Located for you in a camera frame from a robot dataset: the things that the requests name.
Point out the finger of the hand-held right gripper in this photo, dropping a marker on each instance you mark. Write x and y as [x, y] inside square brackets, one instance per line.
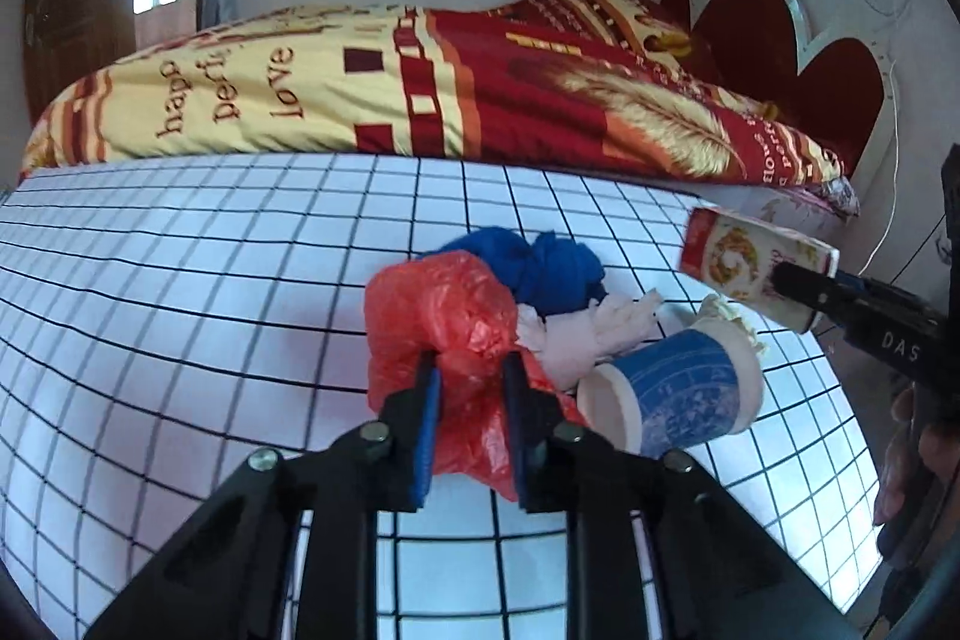
[810, 286]

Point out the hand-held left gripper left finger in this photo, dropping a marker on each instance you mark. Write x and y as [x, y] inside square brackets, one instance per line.
[429, 437]

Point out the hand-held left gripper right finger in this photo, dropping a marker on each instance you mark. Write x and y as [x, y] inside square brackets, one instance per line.
[514, 437]

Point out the red white small box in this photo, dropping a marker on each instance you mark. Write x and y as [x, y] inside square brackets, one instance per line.
[750, 265]

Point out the white tissue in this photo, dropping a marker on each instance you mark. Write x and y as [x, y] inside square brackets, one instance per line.
[577, 344]

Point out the red plastic bag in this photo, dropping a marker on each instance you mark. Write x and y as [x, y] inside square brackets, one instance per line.
[465, 325]

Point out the blue cloth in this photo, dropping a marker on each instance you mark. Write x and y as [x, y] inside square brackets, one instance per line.
[547, 276]

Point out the blue and white paper cup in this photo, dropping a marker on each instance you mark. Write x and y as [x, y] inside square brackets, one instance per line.
[675, 385]

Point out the person's right hand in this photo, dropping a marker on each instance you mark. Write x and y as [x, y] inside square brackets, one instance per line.
[896, 452]

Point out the bed mattress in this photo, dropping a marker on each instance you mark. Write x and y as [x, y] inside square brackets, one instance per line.
[780, 209]

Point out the floral pillow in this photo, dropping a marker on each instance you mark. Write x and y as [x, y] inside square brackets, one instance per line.
[840, 194]

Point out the red heart shaped headboard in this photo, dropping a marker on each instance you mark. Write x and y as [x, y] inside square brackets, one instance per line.
[750, 25]

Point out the white checkered tablecloth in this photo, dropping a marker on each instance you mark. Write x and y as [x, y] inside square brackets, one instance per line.
[187, 310]

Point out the red and yellow printed blanket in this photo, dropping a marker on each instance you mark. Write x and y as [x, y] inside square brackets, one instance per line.
[300, 85]

